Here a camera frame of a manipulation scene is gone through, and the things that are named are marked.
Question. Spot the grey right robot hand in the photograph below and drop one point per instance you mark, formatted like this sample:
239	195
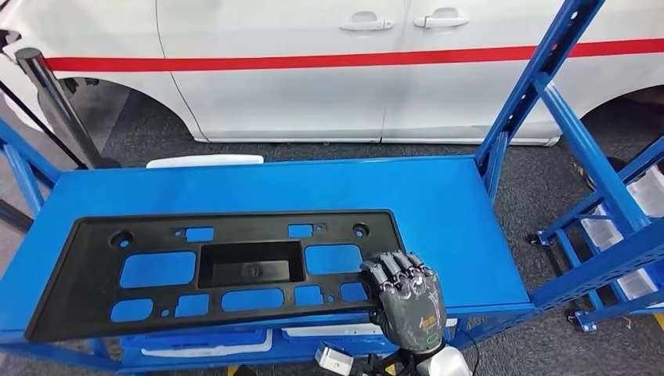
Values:
415	316

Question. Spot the black plastic panel part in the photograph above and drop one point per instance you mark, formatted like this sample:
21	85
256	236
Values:
78	290

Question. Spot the blue metal shelf rack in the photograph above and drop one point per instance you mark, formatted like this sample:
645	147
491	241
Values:
441	207
589	317

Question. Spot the white plastic bin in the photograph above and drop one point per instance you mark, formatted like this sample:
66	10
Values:
321	330
648	192
635	284
218	352

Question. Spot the yellow floor tape outline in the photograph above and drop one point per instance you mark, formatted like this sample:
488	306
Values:
232	370

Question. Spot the yellow floor tape line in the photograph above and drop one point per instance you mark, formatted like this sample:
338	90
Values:
660	322

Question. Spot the white car with red stripe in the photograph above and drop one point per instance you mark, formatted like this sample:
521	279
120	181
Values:
285	98

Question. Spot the white plastic tray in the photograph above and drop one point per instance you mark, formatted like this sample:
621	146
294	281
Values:
205	161

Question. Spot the dark grey bar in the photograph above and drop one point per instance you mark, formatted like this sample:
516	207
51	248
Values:
13	215

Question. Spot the black stanchion belt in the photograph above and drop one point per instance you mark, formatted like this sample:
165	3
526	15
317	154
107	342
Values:
44	127

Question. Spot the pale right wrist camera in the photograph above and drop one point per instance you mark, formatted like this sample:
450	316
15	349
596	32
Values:
332	359

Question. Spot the black stanchion post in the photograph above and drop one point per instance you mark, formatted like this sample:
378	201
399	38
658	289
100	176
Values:
52	101

